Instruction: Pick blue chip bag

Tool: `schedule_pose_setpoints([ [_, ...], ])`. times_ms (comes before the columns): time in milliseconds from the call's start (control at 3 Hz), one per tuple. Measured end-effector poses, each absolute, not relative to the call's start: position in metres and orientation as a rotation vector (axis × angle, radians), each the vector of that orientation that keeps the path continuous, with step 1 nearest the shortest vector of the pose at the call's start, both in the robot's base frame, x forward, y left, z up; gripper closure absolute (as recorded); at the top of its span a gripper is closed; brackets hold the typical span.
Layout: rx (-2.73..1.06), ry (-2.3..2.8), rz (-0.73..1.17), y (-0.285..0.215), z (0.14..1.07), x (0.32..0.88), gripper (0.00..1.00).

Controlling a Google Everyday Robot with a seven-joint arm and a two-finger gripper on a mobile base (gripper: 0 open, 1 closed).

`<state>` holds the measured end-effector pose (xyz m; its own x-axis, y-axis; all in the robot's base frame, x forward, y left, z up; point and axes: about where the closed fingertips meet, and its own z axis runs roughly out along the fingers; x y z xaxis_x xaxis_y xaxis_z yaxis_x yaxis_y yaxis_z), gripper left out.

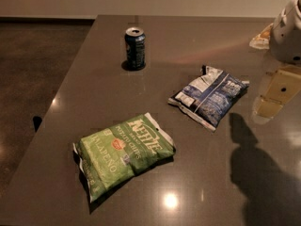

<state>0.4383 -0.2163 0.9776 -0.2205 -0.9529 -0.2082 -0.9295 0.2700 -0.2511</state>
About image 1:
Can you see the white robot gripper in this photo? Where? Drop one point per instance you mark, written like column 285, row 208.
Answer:
column 287, row 35

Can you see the blue chip bag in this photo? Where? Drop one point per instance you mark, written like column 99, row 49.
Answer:
column 209, row 97

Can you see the green jalapeno chip bag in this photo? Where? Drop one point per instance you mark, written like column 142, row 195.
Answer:
column 117, row 154

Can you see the snack jar with label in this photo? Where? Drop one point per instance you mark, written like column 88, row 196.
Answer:
column 261, row 41

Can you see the blue soda can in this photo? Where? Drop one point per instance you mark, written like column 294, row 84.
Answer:
column 135, row 48

